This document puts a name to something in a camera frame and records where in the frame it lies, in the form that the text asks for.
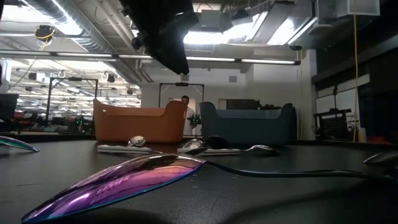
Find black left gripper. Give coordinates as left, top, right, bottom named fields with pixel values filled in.
left=119, top=0, right=200, bottom=75

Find silver spoon teal patterned handle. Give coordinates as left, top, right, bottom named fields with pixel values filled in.
left=176, top=144, right=281, bottom=157

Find iridescent rainbow spoon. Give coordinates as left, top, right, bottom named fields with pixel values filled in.
left=362, top=151, right=398, bottom=181
left=0, top=135, right=40, bottom=153
left=21, top=153, right=374, bottom=224

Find grey ceiling unit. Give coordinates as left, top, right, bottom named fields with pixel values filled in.
left=200, top=9, right=225, bottom=31

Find person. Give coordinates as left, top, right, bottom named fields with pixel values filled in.
left=180, top=95, right=197, bottom=136

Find black device green lights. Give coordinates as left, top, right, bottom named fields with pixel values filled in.
left=187, top=113, right=202, bottom=126

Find large orange plastic bin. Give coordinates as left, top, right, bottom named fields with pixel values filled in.
left=93, top=98, right=188, bottom=144

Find long linear ceiling light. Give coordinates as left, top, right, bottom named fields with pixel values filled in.
left=0, top=49, right=302, bottom=66

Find large grey-blue plastic bin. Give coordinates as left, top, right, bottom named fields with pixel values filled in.
left=199, top=101, right=299, bottom=147

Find black monitor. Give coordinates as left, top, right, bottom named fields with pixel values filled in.
left=0, top=93, right=19, bottom=124

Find black equipment rack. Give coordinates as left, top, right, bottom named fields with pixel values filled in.
left=313, top=108, right=359, bottom=141

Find black gantry frame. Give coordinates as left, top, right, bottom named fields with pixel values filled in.
left=45, top=77, right=100, bottom=127
left=158, top=82, right=205, bottom=108

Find silver ventilation duct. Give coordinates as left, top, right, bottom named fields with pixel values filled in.
left=23, top=0, right=144, bottom=85

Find dark wall screen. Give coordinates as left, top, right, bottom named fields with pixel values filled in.
left=226, top=98, right=261, bottom=110

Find black ceiling cable reel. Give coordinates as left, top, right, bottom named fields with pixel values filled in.
left=34, top=24, right=57, bottom=43

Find yellow extension cable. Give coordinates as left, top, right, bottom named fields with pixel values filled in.
left=352, top=0, right=359, bottom=142

